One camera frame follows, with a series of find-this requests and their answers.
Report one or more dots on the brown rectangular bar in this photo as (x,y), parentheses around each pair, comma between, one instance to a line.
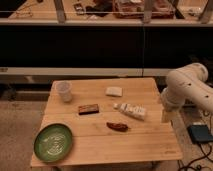
(88,109)

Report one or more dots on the dark blue foot pedal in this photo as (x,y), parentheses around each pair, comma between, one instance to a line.
(199,134)

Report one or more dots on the white plastic bottle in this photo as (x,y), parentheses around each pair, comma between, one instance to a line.
(137,112)

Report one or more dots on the wooden folding table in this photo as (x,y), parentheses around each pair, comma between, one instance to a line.
(95,143)

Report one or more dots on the white sponge block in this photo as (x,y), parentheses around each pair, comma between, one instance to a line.
(114,91)

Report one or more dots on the green ceramic plate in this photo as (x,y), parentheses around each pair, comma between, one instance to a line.
(53,143)

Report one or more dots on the reddish brown sausage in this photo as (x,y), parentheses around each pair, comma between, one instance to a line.
(117,126)

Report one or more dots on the clear plastic cup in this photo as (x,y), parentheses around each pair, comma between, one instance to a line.
(63,88)

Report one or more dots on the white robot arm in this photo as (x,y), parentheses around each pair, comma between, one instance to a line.
(188,83)

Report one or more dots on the red tray on shelf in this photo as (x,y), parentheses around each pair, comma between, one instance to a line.
(136,8)

